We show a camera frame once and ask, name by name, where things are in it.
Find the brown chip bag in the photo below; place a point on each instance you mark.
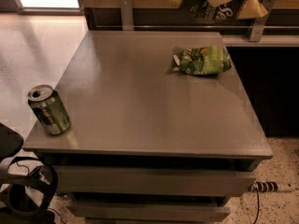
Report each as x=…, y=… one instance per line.
x=202, y=9

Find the green chip bag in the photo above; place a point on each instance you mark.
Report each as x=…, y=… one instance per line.
x=205, y=61

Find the green soda can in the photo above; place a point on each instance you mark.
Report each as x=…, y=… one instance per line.
x=49, y=109

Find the grey drawer cabinet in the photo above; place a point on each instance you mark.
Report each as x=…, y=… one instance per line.
x=131, y=108

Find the white power strip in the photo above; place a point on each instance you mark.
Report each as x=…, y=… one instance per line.
x=271, y=186

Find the upper grey drawer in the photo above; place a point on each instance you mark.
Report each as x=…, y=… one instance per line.
x=152, y=181

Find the grey drawer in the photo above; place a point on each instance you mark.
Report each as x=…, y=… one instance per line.
x=149, y=212
x=152, y=181

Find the lower grey drawer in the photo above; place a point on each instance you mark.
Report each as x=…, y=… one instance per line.
x=149, y=212

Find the black office chair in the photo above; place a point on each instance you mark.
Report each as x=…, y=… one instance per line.
x=26, y=198

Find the grey wall shelf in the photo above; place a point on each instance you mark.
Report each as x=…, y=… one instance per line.
x=267, y=41

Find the left metal wall bracket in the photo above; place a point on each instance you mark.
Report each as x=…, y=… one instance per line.
x=127, y=16

